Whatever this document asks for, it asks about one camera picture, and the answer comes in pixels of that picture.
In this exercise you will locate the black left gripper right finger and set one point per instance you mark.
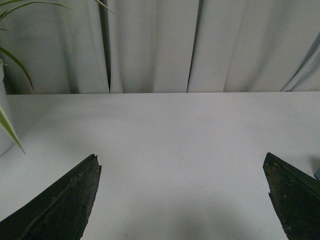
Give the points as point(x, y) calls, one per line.
point(295, 197)

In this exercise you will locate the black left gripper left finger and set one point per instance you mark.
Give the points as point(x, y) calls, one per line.
point(60, 212)

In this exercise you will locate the gray blue object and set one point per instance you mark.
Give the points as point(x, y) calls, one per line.
point(317, 174)

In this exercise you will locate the white plant pot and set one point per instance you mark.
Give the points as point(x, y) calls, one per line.
point(6, 141)

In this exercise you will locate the white curtain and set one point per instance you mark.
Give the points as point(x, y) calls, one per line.
point(161, 46)

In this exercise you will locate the green striped plant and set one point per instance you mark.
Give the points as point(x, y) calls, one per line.
point(49, 47)

